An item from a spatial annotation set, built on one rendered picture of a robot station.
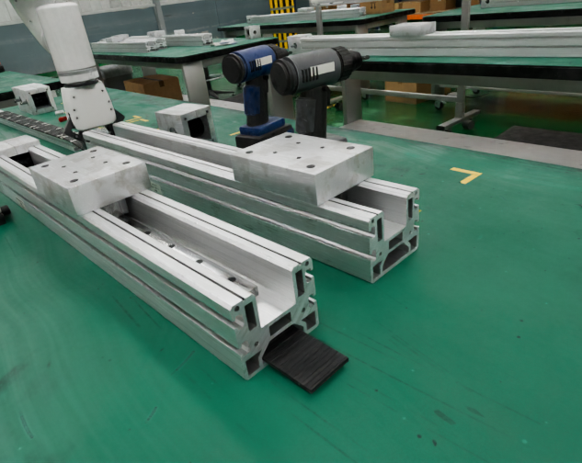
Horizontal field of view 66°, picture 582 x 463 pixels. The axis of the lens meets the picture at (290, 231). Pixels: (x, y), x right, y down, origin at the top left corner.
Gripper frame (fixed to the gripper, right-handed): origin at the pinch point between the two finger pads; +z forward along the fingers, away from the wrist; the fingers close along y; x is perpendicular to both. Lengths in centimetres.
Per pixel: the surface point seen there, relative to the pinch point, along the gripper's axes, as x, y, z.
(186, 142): 36.7, -2.4, -5.4
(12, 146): 4.1, 19.2, -6.6
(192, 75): -189, -146, 18
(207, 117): 18.7, -19.5, -4.2
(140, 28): -1056, -560, 9
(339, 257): 80, 5, 1
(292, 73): 58, -12, -17
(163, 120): 12.2, -11.4, -4.8
